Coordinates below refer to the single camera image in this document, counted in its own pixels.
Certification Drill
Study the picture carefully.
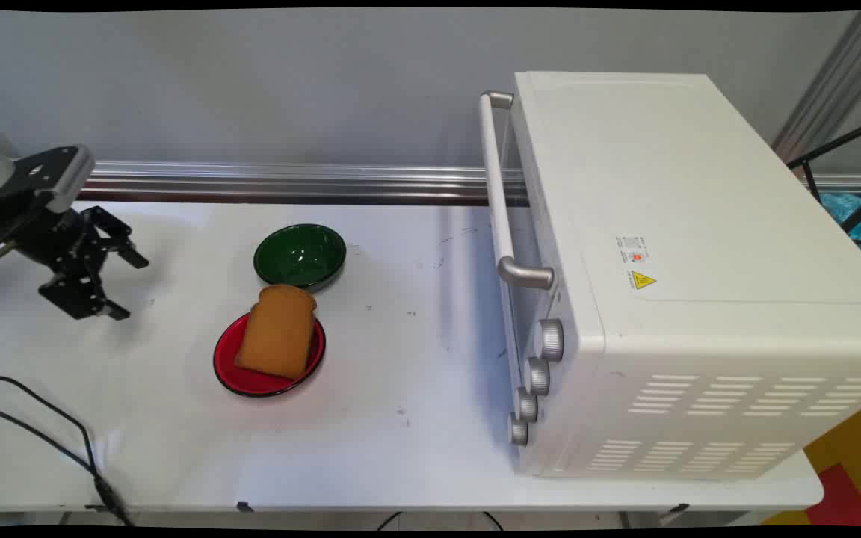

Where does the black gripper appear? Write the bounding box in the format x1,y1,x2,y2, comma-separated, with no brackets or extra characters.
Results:
0,205,150,321

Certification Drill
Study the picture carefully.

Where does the red plate with black rim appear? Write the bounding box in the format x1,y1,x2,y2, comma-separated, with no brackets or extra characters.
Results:
213,310,327,398

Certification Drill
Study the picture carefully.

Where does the brown toast slice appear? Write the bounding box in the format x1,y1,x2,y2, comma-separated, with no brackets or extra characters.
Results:
235,284,318,380

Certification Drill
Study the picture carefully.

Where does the green bowl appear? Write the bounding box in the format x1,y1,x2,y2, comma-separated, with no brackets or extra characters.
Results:
253,223,348,293

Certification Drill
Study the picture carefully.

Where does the white printed label sticker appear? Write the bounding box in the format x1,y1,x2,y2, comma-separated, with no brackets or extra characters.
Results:
616,235,652,264

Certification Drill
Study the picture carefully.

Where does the white toaster oven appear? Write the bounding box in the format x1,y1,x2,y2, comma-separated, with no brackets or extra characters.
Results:
479,71,861,479

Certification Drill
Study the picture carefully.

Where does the yellow red floor mat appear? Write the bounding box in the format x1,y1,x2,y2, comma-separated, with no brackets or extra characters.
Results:
763,396,861,526

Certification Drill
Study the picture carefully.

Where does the aluminium rail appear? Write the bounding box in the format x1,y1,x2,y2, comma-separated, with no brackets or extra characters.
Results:
72,160,861,207

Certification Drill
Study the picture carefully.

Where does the black cable with plug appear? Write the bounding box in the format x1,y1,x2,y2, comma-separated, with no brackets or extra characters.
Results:
0,402,134,527

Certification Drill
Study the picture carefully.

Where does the black cable under table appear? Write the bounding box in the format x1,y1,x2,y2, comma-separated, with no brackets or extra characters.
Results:
377,511,506,531

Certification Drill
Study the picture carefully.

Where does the black metal frame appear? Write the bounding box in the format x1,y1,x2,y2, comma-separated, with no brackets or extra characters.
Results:
786,116,861,247

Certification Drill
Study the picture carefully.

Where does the aluminium profile post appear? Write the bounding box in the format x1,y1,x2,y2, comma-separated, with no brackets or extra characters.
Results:
771,9,861,161

